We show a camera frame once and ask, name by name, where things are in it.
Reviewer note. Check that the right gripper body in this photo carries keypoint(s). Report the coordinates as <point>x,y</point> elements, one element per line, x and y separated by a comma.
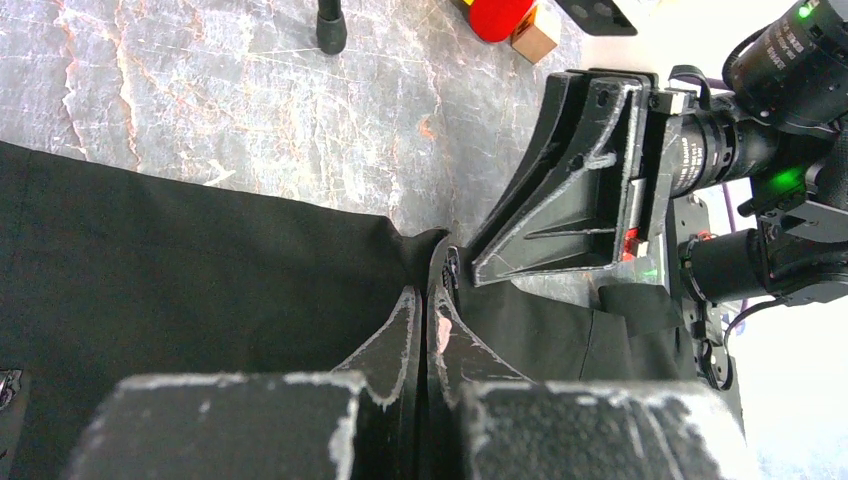
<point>695,140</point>

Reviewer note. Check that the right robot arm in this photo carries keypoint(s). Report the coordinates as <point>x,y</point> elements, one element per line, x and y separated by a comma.
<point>790,75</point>

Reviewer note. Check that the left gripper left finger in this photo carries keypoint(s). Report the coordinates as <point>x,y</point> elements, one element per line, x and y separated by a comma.
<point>385,443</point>

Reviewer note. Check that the yellow red toy block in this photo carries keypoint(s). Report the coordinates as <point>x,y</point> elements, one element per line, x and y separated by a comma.
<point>531,28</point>

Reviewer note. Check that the black tripod stand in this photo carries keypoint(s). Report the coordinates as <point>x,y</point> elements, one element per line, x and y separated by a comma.
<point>331,29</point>

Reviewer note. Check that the black zip jacket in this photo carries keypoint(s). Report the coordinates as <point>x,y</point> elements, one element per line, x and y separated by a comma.
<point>107,273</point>

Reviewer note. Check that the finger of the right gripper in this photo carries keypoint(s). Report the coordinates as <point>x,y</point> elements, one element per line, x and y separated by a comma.
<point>622,105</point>
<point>552,192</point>

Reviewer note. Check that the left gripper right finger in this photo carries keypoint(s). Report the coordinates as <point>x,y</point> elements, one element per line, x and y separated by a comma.
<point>460,367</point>

